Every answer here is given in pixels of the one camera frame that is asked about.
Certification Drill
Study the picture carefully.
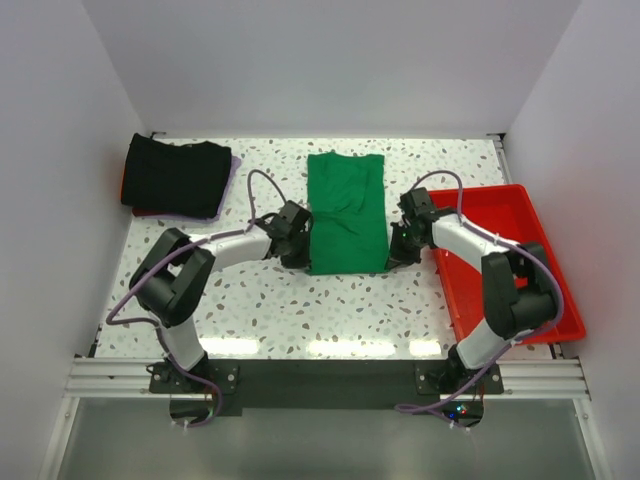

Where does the green t shirt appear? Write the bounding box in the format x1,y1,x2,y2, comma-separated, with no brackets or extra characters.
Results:
307,152,389,275

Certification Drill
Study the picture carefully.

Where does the dark red folded t shirt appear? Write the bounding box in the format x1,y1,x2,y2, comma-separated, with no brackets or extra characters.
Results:
119,178,160,217

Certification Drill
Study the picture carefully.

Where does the black folded t shirt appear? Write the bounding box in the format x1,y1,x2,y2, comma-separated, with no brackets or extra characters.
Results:
120,134,233,218

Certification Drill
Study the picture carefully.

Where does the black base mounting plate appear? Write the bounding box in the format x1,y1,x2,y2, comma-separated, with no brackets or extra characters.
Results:
149,357,503,429

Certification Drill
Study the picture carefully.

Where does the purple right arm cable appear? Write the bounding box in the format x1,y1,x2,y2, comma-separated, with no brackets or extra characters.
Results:
394,170,566,419

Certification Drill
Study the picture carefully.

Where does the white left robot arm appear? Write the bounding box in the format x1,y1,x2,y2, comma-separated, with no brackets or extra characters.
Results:
129,201,312,392

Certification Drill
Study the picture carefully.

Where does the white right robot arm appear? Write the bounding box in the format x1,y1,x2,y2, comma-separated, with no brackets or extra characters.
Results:
386,188,564,393

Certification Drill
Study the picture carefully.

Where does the lilac folded t shirt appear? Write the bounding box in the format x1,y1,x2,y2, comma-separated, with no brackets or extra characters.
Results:
146,156,242,224

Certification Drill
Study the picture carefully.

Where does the red plastic bin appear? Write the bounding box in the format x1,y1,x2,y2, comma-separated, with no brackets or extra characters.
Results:
433,185,586,344

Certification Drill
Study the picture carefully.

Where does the aluminium frame rail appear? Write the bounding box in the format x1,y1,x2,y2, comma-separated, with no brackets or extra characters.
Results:
62,133,594,401

